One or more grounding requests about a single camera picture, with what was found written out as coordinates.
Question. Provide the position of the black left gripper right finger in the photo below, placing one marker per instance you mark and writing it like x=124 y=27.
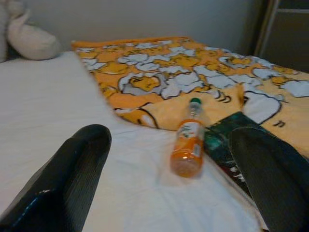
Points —
x=275 y=178

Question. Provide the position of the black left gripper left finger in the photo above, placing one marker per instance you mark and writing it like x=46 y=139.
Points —
x=60 y=183

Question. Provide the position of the dark green red book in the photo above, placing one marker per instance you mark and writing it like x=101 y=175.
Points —
x=219 y=142

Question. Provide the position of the orange drink plastic bottle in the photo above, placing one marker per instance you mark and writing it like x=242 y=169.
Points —
x=188 y=149

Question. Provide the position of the white quilted mattress pad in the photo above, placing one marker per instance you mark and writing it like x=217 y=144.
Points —
x=48 y=96

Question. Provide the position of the yellow cartoon print blanket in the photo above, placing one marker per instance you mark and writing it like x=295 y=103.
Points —
x=144 y=72

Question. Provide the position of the cream plush toy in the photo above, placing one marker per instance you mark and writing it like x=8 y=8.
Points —
x=3 y=29
x=33 y=41

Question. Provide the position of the dark grey cabinet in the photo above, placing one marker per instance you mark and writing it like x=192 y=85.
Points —
x=285 y=31

